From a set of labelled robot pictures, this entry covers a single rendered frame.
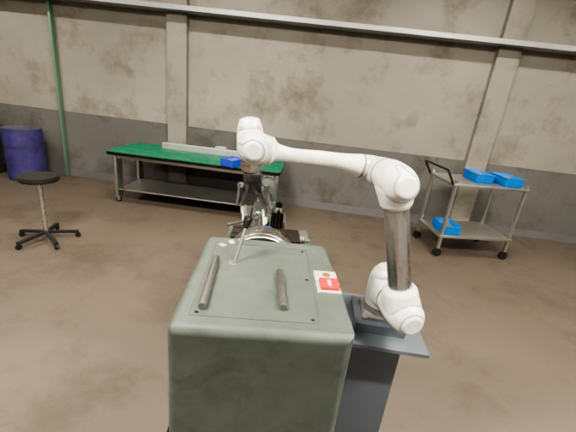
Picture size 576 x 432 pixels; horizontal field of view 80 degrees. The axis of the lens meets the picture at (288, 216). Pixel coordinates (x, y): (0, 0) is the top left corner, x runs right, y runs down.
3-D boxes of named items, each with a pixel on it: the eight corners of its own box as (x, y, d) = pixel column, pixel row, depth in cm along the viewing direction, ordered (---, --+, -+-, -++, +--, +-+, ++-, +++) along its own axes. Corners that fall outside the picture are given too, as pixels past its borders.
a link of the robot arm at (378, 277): (387, 293, 185) (396, 257, 178) (403, 315, 169) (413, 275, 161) (359, 293, 183) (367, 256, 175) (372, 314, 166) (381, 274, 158)
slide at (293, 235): (299, 248, 211) (300, 241, 210) (229, 242, 208) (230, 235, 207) (297, 236, 228) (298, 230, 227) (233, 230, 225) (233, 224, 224)
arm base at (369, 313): (390, 299, 190) (393, 291, 188) (399, 325, 170) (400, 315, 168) (357, 295, 191) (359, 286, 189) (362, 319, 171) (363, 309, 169)
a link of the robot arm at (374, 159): (361, 148, 148) (372, 154, 136) (399, 157, 152) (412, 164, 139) (352, 177, 152) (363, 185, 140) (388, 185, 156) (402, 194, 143)
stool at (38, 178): (40, 225, 406) (32, 165, 381) (88, 232, 404) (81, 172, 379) (-5, 248, 349) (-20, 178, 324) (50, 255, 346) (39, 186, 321)
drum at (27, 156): (57, 175, 595) (50, 127, 567) (31, 183, 544) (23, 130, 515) (27, 171, 598) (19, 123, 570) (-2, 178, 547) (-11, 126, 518)
